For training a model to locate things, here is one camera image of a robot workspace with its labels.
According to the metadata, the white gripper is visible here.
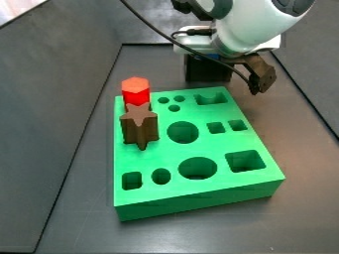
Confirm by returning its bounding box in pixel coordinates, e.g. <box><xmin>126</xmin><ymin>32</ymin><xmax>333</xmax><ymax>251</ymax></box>
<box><xmin>173</xmin><ymin>25</ymin><xmax>283</xmax><ymax>58</ymax></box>

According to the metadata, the blue oval cylinder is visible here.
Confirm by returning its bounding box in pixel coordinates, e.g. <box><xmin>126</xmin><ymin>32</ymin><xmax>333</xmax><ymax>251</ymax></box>
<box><xmin>195</xmin><ymin>54</ymin><xmax>221</xmax><ymax>60</ymax></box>

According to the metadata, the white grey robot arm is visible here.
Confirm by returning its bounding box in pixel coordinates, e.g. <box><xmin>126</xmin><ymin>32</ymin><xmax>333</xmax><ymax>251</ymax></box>
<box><xmin>171</xmin><ymin>0</ymin><xmax>317</xmax><ymax>59</ymax></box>

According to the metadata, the black cradle fixture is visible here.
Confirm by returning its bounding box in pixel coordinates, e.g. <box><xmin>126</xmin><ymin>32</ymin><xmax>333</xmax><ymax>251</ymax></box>
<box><xmin>185</xmin><ymin>55</ymin><xmax>233</xmax><ymax>82</ymax></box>

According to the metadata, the red hexagonal peg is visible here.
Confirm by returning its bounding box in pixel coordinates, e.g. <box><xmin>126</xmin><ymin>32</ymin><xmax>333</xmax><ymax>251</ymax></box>
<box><xmin>122</xmin><ymin>76</ymin><xmax>150</xmax><ymax>106</ymax></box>

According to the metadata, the brown star peg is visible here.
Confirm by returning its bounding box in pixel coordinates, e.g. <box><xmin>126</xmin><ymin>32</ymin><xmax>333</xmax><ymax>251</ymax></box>
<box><xmin>119</xmin><ymin>102</ymin><xmax>159</xmax><ymax>151</ymax></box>

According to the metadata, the green shape sorter block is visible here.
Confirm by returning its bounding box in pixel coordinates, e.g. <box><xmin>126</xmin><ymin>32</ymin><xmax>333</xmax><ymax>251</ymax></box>
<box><xmin>113</xmin><ymin>86</ymin><xmax>285</xmax><ymax>221</ymax></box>

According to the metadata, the black cable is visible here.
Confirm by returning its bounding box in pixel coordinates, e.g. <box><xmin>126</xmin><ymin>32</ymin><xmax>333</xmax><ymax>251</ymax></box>
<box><xmin>118</xmin><ymin>0</ymin><xmax>258</xmax><ymax>92</ymax></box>

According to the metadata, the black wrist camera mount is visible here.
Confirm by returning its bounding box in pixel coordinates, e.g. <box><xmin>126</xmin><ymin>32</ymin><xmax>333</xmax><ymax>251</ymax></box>
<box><xmin>223</xmin><ymin>54</ymin><xmax>277</xmax><ymax>95</ymax></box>

